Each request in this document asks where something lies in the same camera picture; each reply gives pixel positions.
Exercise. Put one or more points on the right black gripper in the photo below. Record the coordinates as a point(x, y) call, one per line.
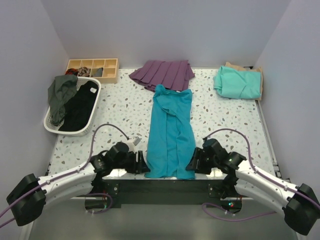
point(198, 154)

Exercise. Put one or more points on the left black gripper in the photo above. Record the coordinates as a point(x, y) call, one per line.
point(140, 166)

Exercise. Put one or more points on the teal t shirt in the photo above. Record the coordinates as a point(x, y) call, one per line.
point(171, 141)

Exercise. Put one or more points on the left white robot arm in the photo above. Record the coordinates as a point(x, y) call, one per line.
point(32, 194)

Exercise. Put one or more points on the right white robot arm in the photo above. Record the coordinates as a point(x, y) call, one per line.
point(297, 204)

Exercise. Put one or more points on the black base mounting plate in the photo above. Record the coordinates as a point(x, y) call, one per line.
point(163, 192)

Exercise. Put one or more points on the mint green folded shirt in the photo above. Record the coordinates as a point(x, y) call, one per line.
point(233, 84)

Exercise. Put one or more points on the black garment in basket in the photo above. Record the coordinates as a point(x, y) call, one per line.
point(79, 108)

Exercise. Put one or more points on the purple pleated skirt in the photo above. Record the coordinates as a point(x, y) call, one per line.
point(173, 75)

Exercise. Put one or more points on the wooden compartment organizer box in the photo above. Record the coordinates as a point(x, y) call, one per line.
point(105, 70)

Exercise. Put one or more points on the white laundry basket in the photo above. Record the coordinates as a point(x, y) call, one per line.
point(47, 122)

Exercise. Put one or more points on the dark grey fabric roll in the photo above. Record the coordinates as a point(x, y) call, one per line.
point(96, 72)

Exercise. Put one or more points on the tan folded cloth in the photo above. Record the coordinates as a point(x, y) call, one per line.
point(249, 69)

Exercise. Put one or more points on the patterned brown fabric roll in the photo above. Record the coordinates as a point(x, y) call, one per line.
point(84, 72)

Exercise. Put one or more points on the dark green garment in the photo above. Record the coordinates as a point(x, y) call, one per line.
point(62, 89)

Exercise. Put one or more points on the red black fabric roll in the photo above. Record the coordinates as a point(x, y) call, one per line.
point(72, 71)

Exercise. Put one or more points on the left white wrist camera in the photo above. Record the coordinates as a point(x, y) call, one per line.
point(133, 142)

